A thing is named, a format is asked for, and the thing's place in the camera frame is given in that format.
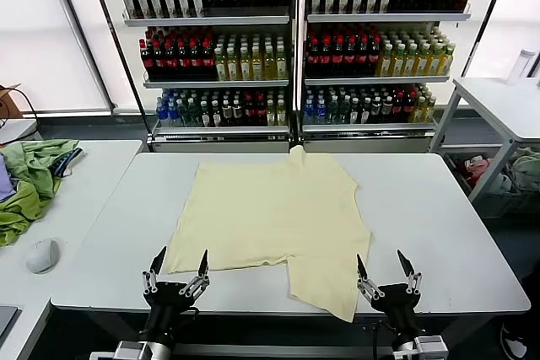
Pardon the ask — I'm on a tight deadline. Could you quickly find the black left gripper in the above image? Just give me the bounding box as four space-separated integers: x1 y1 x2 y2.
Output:
142 245 211 334

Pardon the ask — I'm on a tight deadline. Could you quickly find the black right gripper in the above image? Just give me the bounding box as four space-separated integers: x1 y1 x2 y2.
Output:
356 250 423 336

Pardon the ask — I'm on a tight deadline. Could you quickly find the pale yellow t-shirt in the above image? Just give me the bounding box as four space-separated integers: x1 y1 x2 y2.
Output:
163 144 373 324

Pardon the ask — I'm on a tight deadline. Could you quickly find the dark grey storage crate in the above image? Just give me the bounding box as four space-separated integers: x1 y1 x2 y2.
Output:
442 152 507 199

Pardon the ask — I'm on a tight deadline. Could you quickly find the grey computer mouse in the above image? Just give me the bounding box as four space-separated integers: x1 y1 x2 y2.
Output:
25 238 60 275

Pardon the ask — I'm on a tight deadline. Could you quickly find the pink garment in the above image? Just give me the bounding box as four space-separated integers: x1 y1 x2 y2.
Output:
463 156 494 179

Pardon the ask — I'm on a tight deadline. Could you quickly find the grey white garment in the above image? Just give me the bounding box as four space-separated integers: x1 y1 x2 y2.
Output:
489 174 514 193

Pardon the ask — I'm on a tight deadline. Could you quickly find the navy striped garment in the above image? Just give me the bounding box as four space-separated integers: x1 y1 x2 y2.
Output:
50 147 85 178

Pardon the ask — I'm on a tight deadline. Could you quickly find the green crumpled garment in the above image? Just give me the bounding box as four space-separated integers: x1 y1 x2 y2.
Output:
0 138 81 248

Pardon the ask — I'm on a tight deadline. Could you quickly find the pale green garment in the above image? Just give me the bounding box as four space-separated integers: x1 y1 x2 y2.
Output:
508 147 540 192

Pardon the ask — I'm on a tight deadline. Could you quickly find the dark grey tablet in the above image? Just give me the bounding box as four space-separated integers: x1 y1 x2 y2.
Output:
0 304 22 338

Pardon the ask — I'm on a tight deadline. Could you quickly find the purple garment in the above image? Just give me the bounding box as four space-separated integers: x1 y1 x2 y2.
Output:
0 153 20 203

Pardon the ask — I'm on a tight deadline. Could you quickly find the white cap yellow juice bottle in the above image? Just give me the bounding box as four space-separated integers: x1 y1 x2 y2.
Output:
403 44 418 78
379 44 393 78
262 45 276 81
429 43 443 77
213 47 227 81
238 46 251 81
275 45 289 80
440 43 456 77
251 46 264 81
391 44 405 78
226 46 240 81
416 43 430 78

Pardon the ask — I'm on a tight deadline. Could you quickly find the red cap cola bottle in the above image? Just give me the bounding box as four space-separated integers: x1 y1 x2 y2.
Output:
165 40 178 81
331 38 345 78
356 38 370 78
319 38 332 78
188 40 202 81
306 38 321 78
152 40 166 81
176 40 190 81
368 38 382 78
140 40 154 81
200 39 214 81
343 38 358 78

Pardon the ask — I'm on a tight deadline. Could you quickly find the white table with grey legs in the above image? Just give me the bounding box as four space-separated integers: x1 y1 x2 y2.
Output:
429 77 540 205

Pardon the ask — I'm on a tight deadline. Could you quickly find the brown cardboard box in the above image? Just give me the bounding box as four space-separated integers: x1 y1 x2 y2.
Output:
0 83 24 121

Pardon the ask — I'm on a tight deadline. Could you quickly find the grey drink shelf unit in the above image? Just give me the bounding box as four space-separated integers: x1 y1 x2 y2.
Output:
121 0 296 153
297 0 473 153

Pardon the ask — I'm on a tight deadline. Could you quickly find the black diagonal pole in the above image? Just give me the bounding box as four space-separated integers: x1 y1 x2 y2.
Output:
428 0 516 153
84 0 154 153

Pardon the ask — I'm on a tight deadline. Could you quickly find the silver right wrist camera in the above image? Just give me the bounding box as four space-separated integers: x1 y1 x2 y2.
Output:
414 334 449 360

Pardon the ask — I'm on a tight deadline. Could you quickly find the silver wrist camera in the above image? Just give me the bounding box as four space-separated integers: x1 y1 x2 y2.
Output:
112 339 149 360
414 334 449 360

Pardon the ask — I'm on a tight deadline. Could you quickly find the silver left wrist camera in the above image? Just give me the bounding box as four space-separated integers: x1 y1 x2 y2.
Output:
112 339 149 360

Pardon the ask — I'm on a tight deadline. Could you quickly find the thin black cable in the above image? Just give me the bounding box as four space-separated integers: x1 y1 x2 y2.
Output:
0 84 40 146

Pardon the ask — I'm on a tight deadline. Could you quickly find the grey window frame bar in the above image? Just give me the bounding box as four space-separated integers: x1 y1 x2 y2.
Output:
46 0 117 115

